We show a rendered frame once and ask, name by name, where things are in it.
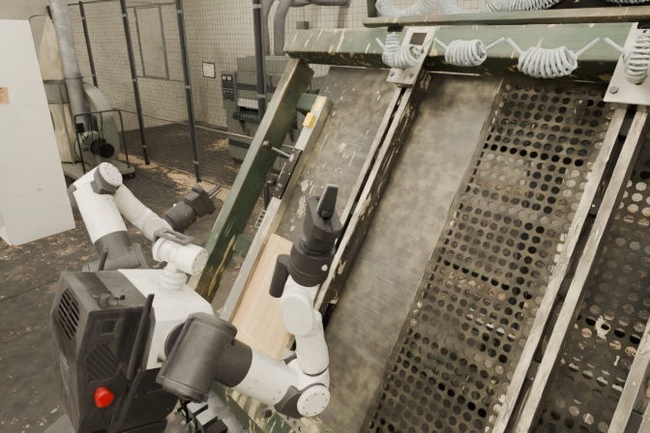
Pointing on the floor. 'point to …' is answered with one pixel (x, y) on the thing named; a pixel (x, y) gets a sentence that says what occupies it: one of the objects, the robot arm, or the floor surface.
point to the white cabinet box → (27, 145)
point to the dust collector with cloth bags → (78, 115)
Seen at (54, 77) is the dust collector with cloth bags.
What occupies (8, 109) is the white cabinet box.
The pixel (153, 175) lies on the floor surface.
